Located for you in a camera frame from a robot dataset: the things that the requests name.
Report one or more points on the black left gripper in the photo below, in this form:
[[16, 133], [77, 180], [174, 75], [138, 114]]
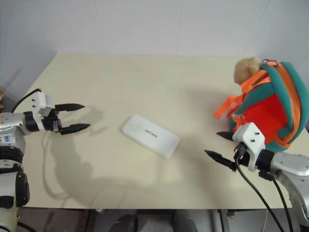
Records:
[[51, 122]]

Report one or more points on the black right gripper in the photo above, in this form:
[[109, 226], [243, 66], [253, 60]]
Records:
[[243, 160]]

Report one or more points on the teal and orange backpack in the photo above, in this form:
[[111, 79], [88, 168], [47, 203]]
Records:
[[260, 108]]

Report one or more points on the white rectangular case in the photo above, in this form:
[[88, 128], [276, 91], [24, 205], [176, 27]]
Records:
[[150, 136]]

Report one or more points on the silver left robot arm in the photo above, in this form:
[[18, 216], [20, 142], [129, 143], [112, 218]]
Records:
[[9, 120]]

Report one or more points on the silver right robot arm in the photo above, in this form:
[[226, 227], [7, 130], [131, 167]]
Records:
[[285, 162]]

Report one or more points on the beige plush bear toy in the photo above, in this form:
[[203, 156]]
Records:
[[245, 70]]

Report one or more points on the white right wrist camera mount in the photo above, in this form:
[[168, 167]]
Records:
[[251, 137]]

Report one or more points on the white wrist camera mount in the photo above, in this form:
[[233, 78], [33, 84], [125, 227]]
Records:
[[251, 137], [39, 100]]

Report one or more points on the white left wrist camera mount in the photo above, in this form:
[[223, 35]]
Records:
[[39, 100]]

